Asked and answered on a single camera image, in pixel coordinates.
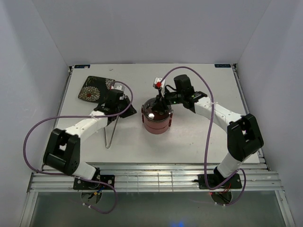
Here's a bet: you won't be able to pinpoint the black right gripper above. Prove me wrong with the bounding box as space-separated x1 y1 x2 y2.
151 87 183 114

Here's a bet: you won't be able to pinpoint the pink steel-lined bowl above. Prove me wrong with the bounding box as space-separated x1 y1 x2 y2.
142 111 173 130
144 124 169 134

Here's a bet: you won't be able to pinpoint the grey lid with handle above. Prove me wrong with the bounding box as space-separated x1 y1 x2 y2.
141 98 173 123

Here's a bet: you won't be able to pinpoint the stainless steel tongs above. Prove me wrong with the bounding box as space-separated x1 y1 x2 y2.
103 117 119 149

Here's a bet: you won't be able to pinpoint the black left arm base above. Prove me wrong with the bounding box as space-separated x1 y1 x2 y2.
72 175 115 191

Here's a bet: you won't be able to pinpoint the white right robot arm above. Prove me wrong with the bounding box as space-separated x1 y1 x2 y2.
152 74 264 188

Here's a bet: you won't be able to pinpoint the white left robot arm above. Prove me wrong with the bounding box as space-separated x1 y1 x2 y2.
43 89 136 189

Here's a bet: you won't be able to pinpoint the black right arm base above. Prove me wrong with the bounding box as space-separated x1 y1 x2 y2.
193 174 242 189

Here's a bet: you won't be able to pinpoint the black patterned square plate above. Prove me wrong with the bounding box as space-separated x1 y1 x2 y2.
78 76 115 104

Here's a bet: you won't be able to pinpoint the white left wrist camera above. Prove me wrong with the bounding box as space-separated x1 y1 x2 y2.
110 81 125 92

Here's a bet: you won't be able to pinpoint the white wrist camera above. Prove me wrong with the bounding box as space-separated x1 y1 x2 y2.
110 81 125 92
153 77 165 95

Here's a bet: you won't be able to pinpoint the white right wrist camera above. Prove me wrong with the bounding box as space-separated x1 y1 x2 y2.
153 77 165 95

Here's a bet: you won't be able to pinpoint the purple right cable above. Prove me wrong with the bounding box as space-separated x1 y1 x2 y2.
160 66 247 207

